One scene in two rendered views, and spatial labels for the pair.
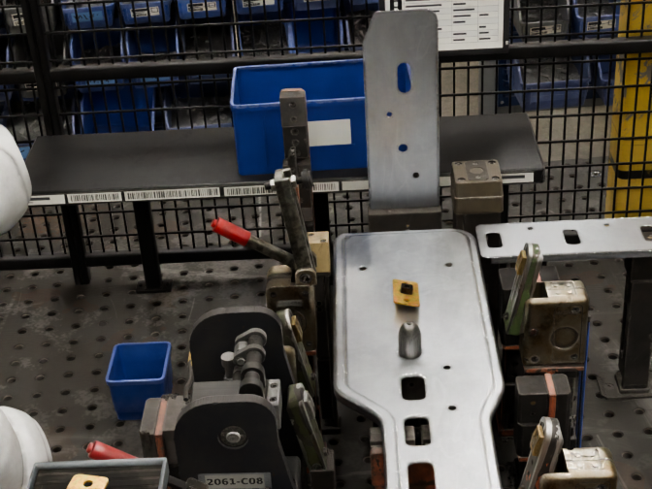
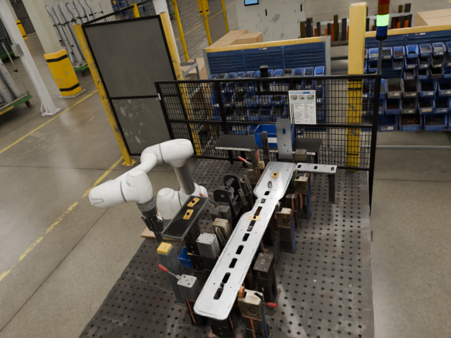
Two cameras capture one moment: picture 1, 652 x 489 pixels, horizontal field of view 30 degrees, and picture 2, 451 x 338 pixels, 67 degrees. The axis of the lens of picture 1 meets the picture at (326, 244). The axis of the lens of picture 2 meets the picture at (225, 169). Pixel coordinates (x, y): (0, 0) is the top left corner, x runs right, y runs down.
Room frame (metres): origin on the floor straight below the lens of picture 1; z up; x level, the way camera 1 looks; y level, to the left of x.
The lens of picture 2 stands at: (-0.53, -0.72, 2.43)
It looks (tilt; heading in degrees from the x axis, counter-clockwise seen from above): 32 degrees down; 27
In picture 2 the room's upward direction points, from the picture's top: 11 degrees counter-clockwise
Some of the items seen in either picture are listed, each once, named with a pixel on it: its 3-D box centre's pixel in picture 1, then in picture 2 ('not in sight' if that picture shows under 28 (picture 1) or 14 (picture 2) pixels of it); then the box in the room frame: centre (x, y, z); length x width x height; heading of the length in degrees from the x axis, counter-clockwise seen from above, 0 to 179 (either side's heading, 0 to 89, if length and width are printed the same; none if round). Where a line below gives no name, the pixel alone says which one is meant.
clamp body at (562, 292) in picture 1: (550, 389); (302, 198); (1.39, -0.31, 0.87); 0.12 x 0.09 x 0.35; 88
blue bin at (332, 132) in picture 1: (323, 114); (274, 135); (1.90, -0.01, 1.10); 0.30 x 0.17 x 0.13; 90
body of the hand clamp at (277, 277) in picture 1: (297, 373); (256, 187); (1.46, 0.06, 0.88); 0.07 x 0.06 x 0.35; 88
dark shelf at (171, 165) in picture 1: (277, 158); (266, 143); (1.90, 0.07, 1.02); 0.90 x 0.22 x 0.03; 88
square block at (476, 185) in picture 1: (475, 264); (301, 170); (1.73, -0.25, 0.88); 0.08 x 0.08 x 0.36; 88
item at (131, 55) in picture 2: not in sight; (144, 100); (2.96, 1.98, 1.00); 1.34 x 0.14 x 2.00; 93
